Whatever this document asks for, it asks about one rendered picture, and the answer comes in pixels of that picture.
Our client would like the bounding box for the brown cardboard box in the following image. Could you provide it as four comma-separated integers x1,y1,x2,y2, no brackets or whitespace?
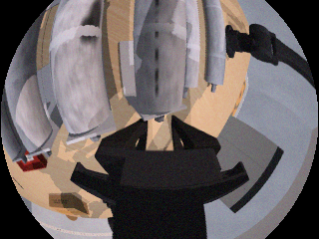
49,195,90,215

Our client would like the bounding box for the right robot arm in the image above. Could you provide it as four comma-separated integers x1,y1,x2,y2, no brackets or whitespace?
225,24,316,90

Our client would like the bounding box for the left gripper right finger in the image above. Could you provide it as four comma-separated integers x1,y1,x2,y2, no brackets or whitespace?
171,116,221,155

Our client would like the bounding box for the red rectangular tray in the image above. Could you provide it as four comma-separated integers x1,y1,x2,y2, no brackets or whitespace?
17,150,48,172

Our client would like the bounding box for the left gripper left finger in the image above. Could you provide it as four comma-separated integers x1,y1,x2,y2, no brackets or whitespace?
99,119,149,150

